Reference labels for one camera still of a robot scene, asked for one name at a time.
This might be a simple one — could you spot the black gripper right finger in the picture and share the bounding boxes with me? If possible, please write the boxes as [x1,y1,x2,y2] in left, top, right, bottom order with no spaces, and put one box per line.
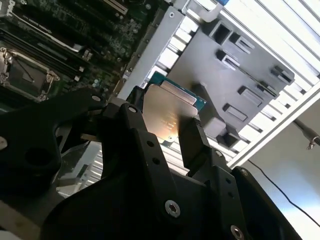
[179,118,302,240]

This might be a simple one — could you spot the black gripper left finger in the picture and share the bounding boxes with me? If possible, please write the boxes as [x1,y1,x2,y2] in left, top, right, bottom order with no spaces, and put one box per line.
[0,86,186,219]

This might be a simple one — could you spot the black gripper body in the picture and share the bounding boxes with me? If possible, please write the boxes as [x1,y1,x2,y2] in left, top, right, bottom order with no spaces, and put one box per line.
[41,172,233,240]

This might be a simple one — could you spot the silver CPU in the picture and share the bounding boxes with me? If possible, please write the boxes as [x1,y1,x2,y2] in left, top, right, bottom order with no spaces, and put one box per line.
[143,70,208,145]

